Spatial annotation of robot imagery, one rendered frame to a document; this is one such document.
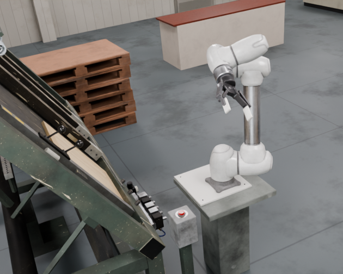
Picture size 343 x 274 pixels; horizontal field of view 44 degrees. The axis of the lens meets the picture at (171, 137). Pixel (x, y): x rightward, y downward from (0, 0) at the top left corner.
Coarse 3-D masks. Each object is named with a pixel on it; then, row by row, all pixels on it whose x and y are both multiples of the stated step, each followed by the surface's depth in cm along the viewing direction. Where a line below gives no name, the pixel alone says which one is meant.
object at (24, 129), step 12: (0, 108) 187; (12, 120) 190; (24, 132) 195; (36, 132) 202; (36, 144) 200; (60, 156) 207; (72, 168) 213; (96, 180) 224; (108, 192) 228; (120, 204) 235
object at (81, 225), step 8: (0, 192) 281; (32, 192) 274; (0, 200) 284; (8, 200) 286; (24, 200) 275; (16, 216) 277; (80, 224) 212; (80, 232) 214; (72, 240) 213; (64, 248) 214; (56, 256) 214; (56, 264) 216; (48, 272) 215
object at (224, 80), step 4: (224, 76) 191; (228, 76) 191; (232, 76) 193; (220, 80) 191; (224, 80) 190; (228, 80) 189; (232, 80) 190; (224, 84) 189; (228, 84) 191; (232, 84) 192; (228, 92) 188; (232, 92) 189; (232, 96) 190
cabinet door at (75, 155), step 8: (48, 128) 245; (56, 136) 245; (56, 144) 227; (64, 144) 247; (72, 152) 247; (80, 152) 264; (80, 160) 246; (88, 160) 266; (88, 168) 247; (96, 168) 268; (96, 176) 247; (104, 176) 267; (104, 184) 246; (112, 184) 265
